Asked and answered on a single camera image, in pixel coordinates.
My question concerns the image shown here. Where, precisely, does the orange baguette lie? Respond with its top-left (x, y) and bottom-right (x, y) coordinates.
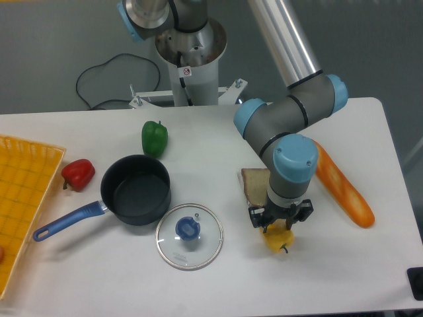
top-left (314, 141), bottom-right (375, 229)

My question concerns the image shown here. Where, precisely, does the yellow bell pepper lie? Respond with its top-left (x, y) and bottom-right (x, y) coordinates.
top-left (262, 221), bottom-right (295, 254)

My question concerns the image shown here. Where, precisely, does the black cable on floor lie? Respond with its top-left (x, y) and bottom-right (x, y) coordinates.
top-left (75, 53), bottom-right (161, 110)

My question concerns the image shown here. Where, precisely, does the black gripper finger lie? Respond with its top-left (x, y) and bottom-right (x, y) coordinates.
top-left (286, 199), bottom-right (313, 230)
top-left (248, 206), bottom-right (272, 234)

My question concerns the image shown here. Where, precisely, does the glass lid with blue knob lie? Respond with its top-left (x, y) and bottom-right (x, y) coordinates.
top-left (155, 203), bottom-right (223, 271)

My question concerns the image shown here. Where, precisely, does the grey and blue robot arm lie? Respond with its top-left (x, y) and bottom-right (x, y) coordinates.
top-left (118, 1), bottom-right (348, 229)

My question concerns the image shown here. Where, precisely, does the yellow wicker basket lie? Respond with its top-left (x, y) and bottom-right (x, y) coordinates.
top-left (1, 135), bottom-right (66, 299)

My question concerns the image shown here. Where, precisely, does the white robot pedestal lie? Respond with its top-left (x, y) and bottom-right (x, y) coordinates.
top-left (129, 18), bottom-right (248, 108)

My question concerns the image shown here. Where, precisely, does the dark saucepan with blue handle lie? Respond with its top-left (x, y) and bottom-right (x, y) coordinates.
top-left (32, 155), bottom-right (172, 242)

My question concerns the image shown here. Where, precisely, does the black object at table edge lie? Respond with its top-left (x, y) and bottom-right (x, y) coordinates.
top-left (406, 267), bottom-right (423, 301)

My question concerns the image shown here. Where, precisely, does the toast slice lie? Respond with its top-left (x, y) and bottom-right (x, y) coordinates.
top-left (239, 168), bottom-right (270, 207)

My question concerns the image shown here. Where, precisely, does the red bell pepper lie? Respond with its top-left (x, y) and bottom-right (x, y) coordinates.
top-left (61, 158), bottom-right (95, 192)

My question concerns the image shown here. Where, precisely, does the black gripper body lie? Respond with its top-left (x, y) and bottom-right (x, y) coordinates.
top-left (264, 201), bottom-right (299, 223)

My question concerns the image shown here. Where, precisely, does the green bell pepper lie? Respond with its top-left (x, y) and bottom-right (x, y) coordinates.
top-left (141, 121), bottom-right (168, 159)

